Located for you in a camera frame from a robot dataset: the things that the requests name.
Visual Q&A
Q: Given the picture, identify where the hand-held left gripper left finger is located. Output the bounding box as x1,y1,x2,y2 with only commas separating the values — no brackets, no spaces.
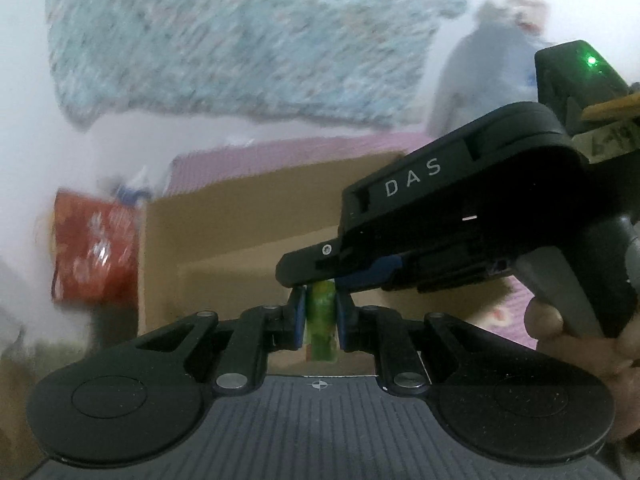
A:
135,285,307,395

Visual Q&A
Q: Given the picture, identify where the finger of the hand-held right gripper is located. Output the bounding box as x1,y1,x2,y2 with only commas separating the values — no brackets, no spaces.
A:
276,238,401,292

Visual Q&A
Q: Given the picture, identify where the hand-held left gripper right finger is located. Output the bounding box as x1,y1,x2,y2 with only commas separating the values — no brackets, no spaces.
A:
334,290,505,395

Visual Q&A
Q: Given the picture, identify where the green glue stick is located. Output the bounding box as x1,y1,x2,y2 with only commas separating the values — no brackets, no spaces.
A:
306,282,338,362

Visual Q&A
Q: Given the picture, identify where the cardboard box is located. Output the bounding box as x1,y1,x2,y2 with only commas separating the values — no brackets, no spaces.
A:
137,151,426,377

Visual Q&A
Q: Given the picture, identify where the person's right hand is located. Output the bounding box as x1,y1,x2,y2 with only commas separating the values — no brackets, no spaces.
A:
525,297,640,445

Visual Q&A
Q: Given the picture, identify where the pink checked blanket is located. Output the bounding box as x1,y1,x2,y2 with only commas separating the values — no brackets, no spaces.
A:
165,130,543,353

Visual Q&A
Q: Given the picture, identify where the blue water jug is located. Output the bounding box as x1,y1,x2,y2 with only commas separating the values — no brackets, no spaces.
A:
431,2,545,138

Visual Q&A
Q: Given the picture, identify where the blue and white packet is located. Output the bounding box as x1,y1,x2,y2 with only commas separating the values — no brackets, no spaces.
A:
112,169,153,209

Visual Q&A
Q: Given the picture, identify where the red printed bag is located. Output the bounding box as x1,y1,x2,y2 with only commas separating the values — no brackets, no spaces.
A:
50,187,143,308

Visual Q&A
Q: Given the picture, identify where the floral wall cloth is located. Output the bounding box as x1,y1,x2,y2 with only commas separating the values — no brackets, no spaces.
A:
45,0,473,128

